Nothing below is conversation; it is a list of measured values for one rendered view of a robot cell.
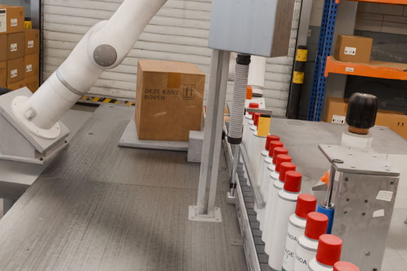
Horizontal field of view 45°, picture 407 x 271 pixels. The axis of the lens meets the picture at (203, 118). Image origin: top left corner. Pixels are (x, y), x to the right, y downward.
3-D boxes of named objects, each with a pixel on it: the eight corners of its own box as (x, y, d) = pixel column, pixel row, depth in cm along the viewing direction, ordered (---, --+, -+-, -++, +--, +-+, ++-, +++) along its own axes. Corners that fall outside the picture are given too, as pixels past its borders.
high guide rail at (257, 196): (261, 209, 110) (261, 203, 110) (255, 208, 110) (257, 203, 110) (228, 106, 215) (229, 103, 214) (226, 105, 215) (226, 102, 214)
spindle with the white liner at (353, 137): (367, 199, 141) (386, 98, 134) (337, 196, 140) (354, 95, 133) (357, 187, 149) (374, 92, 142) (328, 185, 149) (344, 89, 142)
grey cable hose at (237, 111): (241, 145, 114) (252, 55, 109) (227, 144, 114) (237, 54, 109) (240, 141, 117) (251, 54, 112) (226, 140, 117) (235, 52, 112)
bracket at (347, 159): (400, 176, 83) (401, 171, 83) (336, 171, 83) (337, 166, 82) (372, 152, 96) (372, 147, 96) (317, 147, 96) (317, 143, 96)
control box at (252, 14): (271, 58, 107) (281, -32, 103) (206, 48, 116) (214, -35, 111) (289, 56, 115) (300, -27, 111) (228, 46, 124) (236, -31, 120)
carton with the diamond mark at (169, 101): (199, 141, 191) (206, 74, 185) (138, 140, 186) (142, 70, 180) (187, 121, 220) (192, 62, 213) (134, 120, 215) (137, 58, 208)
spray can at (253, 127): (261, 182, 146) (270, 116, 141) (244, 181, 146) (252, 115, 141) (259, 176, 151) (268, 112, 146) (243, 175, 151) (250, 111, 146)
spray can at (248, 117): (255, 166, 160) (263, 105, 155) (240, 165, 160) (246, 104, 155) (254, 161, 165) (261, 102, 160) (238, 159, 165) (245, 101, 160)
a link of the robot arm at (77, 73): (53, 77, 154) (103, 23, 148) (60, 57, 170) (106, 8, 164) (83, 100, 158) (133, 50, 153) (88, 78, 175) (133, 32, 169)
